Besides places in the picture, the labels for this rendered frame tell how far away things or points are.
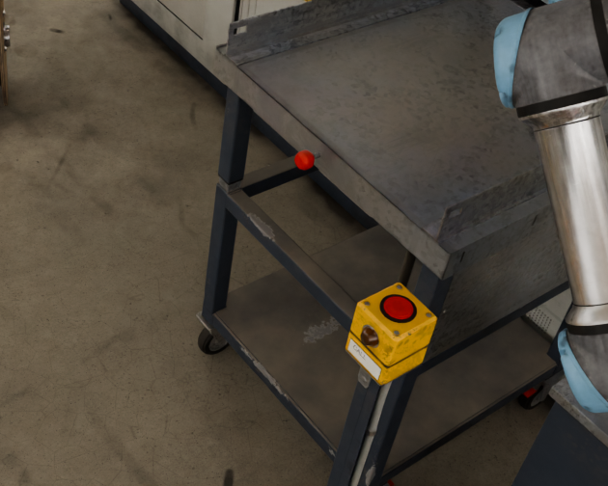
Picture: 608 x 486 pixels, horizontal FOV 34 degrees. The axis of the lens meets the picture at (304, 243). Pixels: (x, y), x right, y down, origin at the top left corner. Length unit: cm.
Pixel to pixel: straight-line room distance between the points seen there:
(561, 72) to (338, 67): 65
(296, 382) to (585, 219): 100
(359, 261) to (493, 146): 78
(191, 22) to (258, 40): 137
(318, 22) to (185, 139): 115
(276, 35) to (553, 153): 73
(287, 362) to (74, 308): 59
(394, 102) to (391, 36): 22
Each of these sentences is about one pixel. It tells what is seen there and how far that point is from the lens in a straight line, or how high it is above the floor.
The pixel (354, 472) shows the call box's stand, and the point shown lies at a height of 53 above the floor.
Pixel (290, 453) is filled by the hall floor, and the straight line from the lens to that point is 224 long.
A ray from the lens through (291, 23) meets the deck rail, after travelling 188.
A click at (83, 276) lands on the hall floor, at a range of 255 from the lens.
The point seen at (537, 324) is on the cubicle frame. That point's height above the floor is 16.
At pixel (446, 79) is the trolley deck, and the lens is 187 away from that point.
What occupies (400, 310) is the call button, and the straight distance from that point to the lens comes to 131.
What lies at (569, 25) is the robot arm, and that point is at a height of 125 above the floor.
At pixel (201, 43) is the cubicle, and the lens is 318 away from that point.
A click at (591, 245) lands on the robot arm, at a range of 131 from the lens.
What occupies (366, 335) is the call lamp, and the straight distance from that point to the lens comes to 130.
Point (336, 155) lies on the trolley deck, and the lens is 163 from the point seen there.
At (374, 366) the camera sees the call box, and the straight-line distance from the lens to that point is 134.
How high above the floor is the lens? 183
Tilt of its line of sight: 43 degrees down
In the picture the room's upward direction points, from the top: 12 degrees clockwise
